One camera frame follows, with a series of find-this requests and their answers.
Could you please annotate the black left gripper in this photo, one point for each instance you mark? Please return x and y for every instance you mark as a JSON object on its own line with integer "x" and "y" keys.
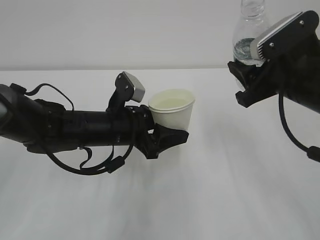
{"x": 162, "y": 138}

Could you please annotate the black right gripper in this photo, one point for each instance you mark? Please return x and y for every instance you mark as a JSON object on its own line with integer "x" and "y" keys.
{"x": 296, "y": 75}

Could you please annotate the white paper cup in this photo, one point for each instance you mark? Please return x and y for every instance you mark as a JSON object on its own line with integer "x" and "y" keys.
{"x": 172, "y": 108}

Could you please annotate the clear plastic water bottle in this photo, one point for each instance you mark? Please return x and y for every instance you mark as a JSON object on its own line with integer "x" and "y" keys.
{"x": 252, "y": 22}

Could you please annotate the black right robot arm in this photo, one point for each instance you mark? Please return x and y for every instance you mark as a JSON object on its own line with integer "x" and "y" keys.
{"x": 295, "y": 74}

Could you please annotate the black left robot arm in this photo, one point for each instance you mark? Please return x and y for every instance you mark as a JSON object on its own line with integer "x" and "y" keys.
{"x": 66, "y": 130}

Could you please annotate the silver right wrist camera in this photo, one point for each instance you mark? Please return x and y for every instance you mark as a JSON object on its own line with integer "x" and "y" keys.
{"x": 284, "y": 35}

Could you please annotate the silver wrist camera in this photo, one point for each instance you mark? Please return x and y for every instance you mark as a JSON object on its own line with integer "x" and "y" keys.
{"x": 284, "y": 35}
{"x": 127, "y": 88}

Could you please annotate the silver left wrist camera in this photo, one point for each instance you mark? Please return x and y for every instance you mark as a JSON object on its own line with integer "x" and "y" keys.
{"x": 127, "y": 88}

